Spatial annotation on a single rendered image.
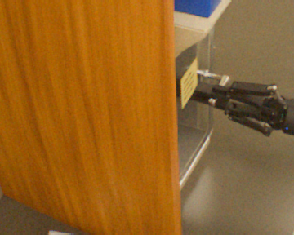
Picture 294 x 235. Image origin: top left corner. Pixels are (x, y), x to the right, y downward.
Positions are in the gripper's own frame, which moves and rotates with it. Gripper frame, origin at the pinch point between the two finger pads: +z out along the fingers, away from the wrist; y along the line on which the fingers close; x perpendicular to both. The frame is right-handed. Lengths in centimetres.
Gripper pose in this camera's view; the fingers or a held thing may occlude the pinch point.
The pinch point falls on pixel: (212, 95)
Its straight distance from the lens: 121.8
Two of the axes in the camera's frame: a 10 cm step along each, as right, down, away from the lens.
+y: -0.1, -7.7, -6.4
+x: -4.0, 5.9, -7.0
